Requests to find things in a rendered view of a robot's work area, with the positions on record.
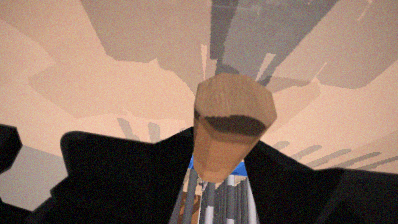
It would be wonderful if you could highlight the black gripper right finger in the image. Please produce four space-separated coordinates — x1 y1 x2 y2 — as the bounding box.
243 140 398 224

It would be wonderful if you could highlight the blue tape strip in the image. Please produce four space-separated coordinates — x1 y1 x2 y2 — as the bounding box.
188 155 248 176

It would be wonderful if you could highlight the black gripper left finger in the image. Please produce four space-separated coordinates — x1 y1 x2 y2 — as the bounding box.
60 126 194 224

